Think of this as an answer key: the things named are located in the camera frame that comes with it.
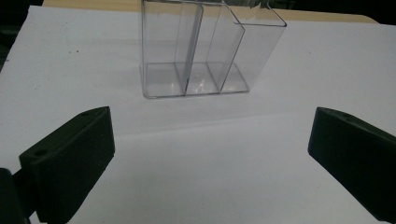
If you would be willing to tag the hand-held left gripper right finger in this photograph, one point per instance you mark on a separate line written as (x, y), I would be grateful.
(355, 149)

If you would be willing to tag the clear plastic compartment organizer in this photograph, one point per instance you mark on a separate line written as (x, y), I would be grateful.
(199, 53)

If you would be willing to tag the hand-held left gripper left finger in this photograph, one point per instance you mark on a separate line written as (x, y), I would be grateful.
(71, 161)

